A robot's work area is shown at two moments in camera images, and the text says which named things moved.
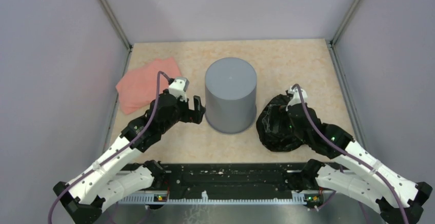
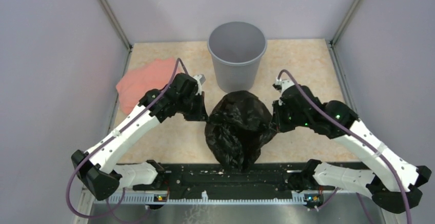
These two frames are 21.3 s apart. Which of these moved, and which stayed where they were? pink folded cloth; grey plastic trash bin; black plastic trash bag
Moved: grey plastic trash bin; black plastic trash bag
Stayed: pink folded cloth
